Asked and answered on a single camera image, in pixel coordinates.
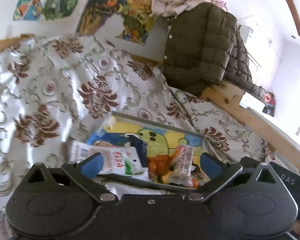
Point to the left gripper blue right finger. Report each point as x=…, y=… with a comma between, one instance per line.
x=221, y=176

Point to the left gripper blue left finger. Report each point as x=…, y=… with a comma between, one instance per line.
x=82, y=175

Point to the dried fruit clear pack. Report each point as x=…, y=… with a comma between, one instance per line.
x=197, y=172

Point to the white green red snack pouch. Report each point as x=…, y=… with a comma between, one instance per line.
x=122, y=161

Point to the mixed nuts clear pack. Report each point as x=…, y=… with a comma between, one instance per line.
x=181, y=172

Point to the dark blue snack bar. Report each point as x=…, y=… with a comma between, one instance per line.
x=140, y=146

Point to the grey box with painted bottom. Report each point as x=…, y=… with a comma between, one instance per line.
x=160, y=139

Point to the colourful patterned bag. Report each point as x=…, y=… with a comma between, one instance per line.
x=269, y=101

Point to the floral patterned bedspread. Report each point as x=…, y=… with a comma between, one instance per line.
x=90, y=92

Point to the olive quilted down jacket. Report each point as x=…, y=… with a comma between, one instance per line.
x=204, y=46

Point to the landscape flower painting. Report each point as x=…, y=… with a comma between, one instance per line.
x=137, y=21

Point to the swirly sun painting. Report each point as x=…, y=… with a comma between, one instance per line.
x=95, y=14

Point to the anime girl poster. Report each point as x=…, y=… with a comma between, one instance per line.
x=28, y=10

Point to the pink crumpled cloth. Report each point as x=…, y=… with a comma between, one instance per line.
x=168, y=8

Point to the wooden bed frame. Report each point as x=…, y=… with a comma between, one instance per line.
x=240, y=114

